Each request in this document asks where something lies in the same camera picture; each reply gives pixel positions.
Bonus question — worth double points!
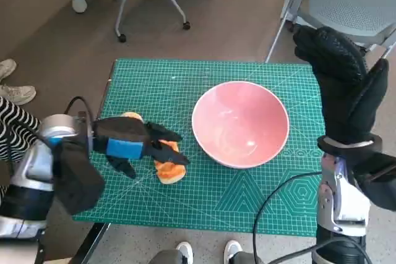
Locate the robot right hand black glove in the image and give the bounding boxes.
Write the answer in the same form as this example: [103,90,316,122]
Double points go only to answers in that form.
[292,25,390,146]

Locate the robot left hand blue tape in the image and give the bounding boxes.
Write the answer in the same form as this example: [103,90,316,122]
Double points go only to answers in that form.
[92,116,190,180]

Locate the round toy bread bun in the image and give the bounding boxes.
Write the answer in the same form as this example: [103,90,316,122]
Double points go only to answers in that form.
[120,111,145,122]

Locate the long striped toy bread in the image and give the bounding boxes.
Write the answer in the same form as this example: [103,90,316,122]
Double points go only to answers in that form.
[153,139,187,185]

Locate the pink bowl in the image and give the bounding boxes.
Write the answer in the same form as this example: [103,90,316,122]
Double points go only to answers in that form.
[191,80,291,169]

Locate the green cutting mat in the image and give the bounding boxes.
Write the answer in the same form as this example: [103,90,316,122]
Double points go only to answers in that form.
[72,57,324,236]

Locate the grey mesh chair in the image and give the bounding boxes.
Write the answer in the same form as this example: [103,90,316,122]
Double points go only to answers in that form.
[265,0,396,64]

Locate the grey chair with casters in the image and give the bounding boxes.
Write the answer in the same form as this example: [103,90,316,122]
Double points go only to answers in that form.
[105,0,191,43]

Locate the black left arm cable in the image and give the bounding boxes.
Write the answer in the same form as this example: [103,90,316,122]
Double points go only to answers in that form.
[63,96,94,129]

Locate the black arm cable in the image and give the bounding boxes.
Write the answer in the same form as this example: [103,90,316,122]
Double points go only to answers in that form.
[63,96,94,129]
[312,238,374,264]

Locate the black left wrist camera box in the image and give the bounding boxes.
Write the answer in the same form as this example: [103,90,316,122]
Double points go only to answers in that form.
[51,135,106,215]

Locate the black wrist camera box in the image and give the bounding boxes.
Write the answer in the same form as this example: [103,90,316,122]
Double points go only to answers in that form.
[51,135,106,215]
[352,152,396,211]

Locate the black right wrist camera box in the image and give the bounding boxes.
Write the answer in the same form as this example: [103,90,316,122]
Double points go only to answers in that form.
[352,152,396,211]

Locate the black table frame bar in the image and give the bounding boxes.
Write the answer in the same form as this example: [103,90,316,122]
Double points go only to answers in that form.
[71,222,111,264]

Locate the long black robot cable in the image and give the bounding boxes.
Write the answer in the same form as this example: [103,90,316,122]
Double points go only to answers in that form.
[252,171,322,264]

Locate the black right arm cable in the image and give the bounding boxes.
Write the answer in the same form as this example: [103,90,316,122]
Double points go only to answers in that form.
[312,238,374,264]

